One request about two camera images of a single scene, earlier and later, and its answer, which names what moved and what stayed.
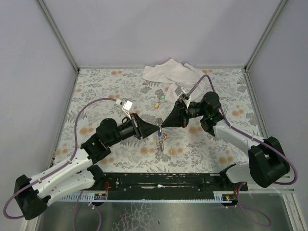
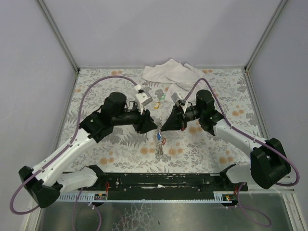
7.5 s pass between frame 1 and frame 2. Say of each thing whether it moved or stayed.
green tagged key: stayed
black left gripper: moved
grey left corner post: stayed
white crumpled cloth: stayed
